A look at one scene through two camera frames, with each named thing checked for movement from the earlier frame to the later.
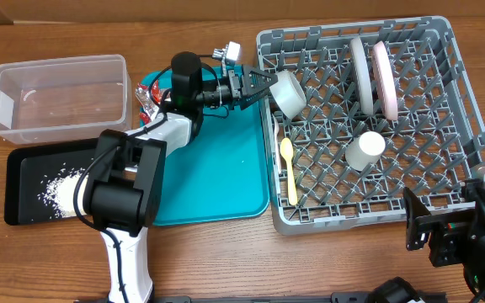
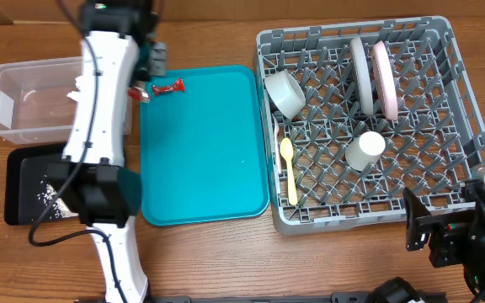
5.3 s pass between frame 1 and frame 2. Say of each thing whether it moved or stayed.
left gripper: moved
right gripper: stayed
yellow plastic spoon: stayed
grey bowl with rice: stayed
